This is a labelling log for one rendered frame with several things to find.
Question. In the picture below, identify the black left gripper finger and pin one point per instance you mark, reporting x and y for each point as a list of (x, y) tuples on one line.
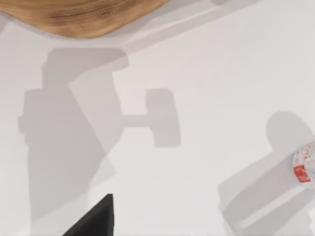
[(99, 218)]

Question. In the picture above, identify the wooden board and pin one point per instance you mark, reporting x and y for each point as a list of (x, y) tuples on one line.
[(78, 17)]

